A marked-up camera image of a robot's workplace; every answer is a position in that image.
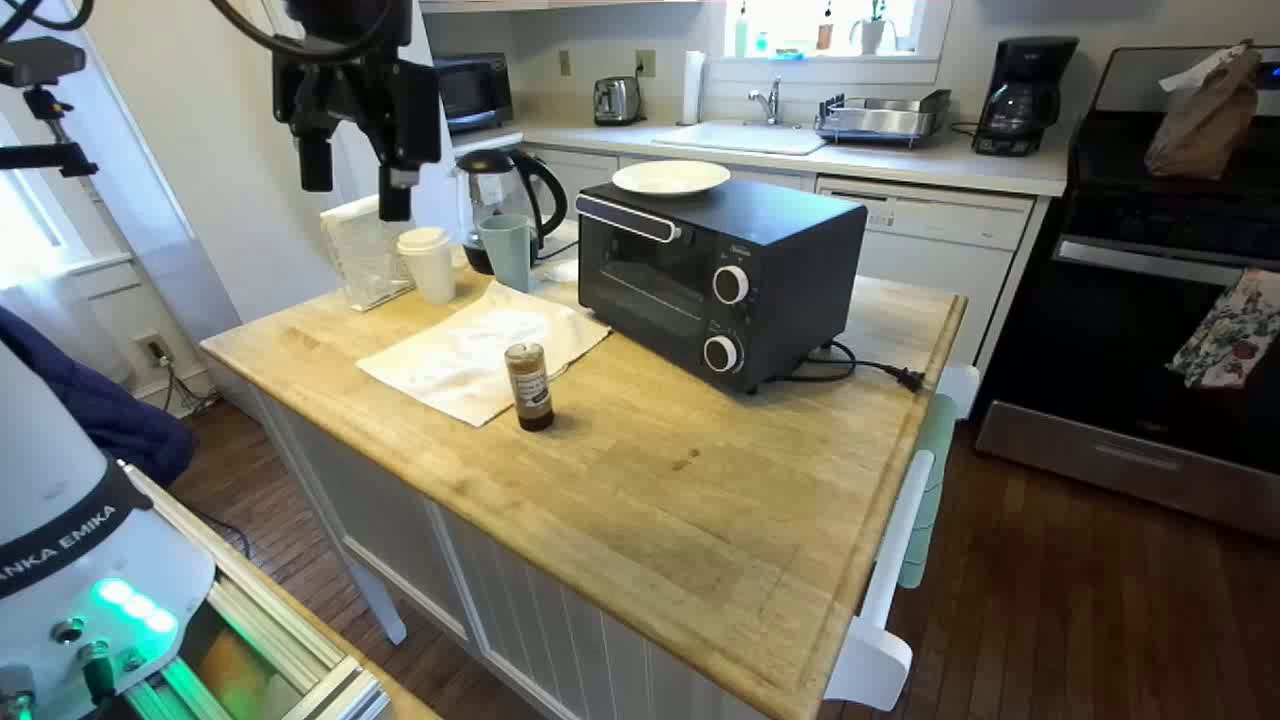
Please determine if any white floor wall outlet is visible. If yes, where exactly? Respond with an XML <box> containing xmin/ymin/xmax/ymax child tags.
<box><xmin>133</xmin><ymin>329</ymin><xmax>179</xmax><ymax>374</ymax></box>

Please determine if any black coffee maker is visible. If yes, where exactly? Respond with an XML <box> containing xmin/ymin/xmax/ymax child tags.
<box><xmin>966</xmin><ymin>33</ymin><xmax>1083</xmax><ymax>160</ymax></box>

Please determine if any teal cup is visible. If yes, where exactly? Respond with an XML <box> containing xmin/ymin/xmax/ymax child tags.
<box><xmin>474</xmin><ymin>211</ymin><xmax>539</xmax><ymax>294</ymax></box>

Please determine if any black camera on tripod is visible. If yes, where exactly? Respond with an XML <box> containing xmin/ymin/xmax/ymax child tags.
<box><xmin>0</xmin><ymin>33</ymin><xmax>104</xmax><ymax>183</ymax></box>

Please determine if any grey dish rack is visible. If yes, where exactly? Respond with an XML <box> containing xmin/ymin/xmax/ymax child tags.
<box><xmin>811</xmin><ymin>85</ymin><xmax>961</xmax><ymax>153</ymax></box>

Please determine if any black glass electric kettle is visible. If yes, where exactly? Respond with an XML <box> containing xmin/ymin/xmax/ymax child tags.
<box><xmin>454</xmin><ymin>142</ymin><xmax>572</xmax><ymax>281</ymax></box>

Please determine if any white wooden kitchen island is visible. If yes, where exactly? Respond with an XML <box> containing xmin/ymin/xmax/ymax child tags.
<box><xmin>197</xmin><ymin>263</ymin><xmax>983</xmax><ymax>720</ymax></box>

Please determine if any black toaster oven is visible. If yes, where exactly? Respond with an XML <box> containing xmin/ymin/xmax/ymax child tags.
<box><xmin>572</xmin><ymin>177</ymin><xmax>871</xmax><ymax>398</ymax></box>

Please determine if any brown spice bottle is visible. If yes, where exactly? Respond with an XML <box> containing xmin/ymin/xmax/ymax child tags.
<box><xmin>499</xmin><ymin>338</ymin><xmax>559</xmax><ymax>436</ymax></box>

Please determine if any chrome sink faucet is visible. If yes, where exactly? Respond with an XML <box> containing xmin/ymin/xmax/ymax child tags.
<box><xmin>744</xmin><ymin>77</ymin><xmax>791</xmax><ymax>130</ymax></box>

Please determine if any white paper towel roll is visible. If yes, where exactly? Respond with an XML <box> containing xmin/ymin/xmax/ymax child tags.
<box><xmin>670</xmin><ymin>47</ymin><xmax>713</xmax><ymax>130</ymax></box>

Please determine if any brown paper bag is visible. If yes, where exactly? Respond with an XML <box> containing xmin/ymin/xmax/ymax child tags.
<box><xmin>1140</xmin><ymin>36</ymin><xmax>1264</xmax><ymax>183</ymax></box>

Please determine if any blue fabric cover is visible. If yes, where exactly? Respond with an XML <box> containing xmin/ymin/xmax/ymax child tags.
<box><xmin>0</xmin><ymin>303</ymin><xmax>199</xmax><ymax>492</ymax></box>

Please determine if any black kitchen stove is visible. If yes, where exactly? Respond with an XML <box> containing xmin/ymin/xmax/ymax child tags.
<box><xmin>972</xmin><ymin>45</ymin><xmax>1280</xmax><ymax>543</ymax></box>

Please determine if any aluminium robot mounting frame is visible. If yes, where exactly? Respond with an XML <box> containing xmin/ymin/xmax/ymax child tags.
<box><xmin>114</xmin><ymin>455</ymin><xmax>442</xmax><ymax>720</ymax></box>

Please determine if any teal hanging towel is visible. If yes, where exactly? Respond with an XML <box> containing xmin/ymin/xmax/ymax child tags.
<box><xmin>894</xmin><ymin>389</ymin><xmax>964</xmax><ymax>596</ymax></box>

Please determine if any white dishwasher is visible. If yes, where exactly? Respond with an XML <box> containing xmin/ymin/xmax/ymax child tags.
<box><xmin>811</xmin><ymin>173</ymin><xmax>1041</xmax><ymax>373</ymax></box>

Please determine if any white cloth placemat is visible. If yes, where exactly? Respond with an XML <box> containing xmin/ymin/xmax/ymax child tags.
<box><xmin>352</xmin><ymin>281</ymin><xmax>614</xmax><ymax>433</ymax></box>

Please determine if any white ceramic plate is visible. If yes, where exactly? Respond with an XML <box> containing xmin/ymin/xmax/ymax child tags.
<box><xmin>607</xmin><ymin>155</ymin><xmax>734</xmax><ymax>205</ymax></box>

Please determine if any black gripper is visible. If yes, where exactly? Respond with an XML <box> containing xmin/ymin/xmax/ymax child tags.
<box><xmin>266</xmin><ymin>0</ymin><xmax>442</xmax><ymax>224</ymax></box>

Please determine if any white kitchen sink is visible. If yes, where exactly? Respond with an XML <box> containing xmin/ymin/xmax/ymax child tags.
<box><xmin>659</xmin><ymin>118</ymin><xmax>830</xmax><ymax>160</ymax></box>

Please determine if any floral dish towel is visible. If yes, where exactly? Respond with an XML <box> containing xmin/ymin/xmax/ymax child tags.
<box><xmin>1164</xmin><ymin>268</ymin><xmax>1280</xmax><ymax>395</ymax></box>

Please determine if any silver toaster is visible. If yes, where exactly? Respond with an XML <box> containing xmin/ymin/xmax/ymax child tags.
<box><xmin>586</xmin><ymin>72</ymin><xmax>652</xmax><ymax>130</ymax></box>

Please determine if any black oven power cable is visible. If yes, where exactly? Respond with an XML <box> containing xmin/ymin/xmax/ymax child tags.
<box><xmin>777</xmin><ymin>336</ymin><xmax>927</xmax><ymax>395</ymax></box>

